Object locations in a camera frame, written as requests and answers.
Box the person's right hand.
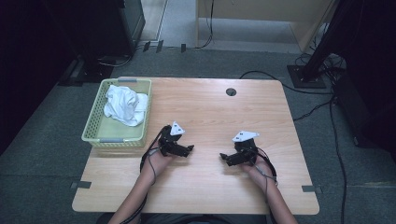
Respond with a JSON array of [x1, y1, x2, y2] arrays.
[[241, 155, 276, 188]]

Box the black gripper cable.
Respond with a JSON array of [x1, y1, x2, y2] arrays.
[[120, 124, 172, 224], [255, 146, 279, 187]]

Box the black floor stand base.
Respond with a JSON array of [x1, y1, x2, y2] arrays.
[[58, 55, 117, 87]]

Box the grey tape strip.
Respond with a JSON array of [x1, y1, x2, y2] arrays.
[[70, 180, 92, 189], [301, 185, 323, 194]]

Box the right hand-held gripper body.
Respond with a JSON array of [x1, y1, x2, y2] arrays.
[[232, 130, 261, 166]]

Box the person's left hand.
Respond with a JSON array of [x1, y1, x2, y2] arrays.
[[141, 147, 176, 183]]

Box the thin grey right gripper cable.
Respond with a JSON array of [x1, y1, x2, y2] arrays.
[[253, 164, 278, 203]]

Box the light wooden desk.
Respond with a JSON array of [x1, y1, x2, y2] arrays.
[[195, 0, 340, 53]]

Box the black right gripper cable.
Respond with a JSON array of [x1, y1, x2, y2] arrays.
[[255, 146, 279, 187]]

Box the grey floor cable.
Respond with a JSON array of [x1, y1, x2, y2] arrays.
[[97, 52, 134, 68]]

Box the thin grey gripper cable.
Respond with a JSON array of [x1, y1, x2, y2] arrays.
[[146, 148, 157, 187], [253, 164, 278, 203]]

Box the person's dark clothing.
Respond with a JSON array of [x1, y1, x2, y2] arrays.
[[96, 213, 272, 224]]

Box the black hanging cable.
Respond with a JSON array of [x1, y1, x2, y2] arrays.
[[194, 0, 217, 50]]

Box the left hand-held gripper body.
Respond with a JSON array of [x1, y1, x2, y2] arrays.
[[158, 120, 186, 157]]

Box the black floor cable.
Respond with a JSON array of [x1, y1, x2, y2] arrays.
[[292, 96, 336, 122], [328, 96, 348, 224], [238, 70, 335, 96]]

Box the black cabinet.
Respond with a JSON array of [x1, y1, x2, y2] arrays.
[[43, 0, 147, 59]]

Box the white t-shirt with blue print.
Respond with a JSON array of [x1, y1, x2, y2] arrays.
[[103, 84, 149, 127]]

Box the light green plastic basket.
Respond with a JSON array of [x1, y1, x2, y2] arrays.
[[81, 77, 153, 148]]

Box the black metal stand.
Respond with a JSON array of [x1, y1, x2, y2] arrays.
[[287, 0, 356, 90]]

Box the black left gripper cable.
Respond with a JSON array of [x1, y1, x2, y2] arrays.
[[120, 124, 172, 224]]

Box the tangle of black cables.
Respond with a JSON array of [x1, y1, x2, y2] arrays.
[[293, 22, 348, 82]]

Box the thin grey left gripper cable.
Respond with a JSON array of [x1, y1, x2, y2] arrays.
[[146, 148, 157, 187]]

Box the dark curtain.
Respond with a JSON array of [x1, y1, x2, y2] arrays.
[[0, 0, 78, 155], [330, 0, 396, 162]]

